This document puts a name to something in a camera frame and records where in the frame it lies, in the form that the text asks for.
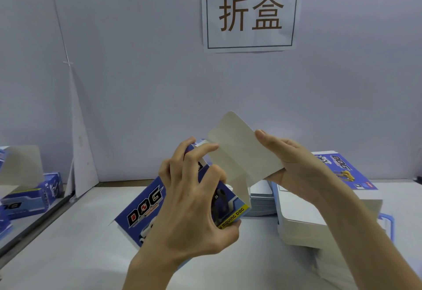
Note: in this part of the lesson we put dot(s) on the person's right hand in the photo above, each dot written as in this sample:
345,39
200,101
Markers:
303,168

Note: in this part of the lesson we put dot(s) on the person's left hand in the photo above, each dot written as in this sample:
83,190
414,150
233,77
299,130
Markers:
178,227

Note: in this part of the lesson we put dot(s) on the stack of boxes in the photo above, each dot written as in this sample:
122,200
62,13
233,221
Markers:
262,197
300,224

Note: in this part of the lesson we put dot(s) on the blue dog-print cardboard box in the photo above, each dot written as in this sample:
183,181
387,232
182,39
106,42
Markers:
241,145

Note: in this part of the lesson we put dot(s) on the pile of blue boxes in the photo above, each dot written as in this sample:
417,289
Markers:
30,197

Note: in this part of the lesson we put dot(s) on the person's left forearm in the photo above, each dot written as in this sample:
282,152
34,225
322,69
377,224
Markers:
148,278

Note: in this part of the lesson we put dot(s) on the person's right forearm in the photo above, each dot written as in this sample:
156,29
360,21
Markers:
376,240

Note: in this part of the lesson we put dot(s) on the white paper wall sign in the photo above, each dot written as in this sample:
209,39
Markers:
250,39

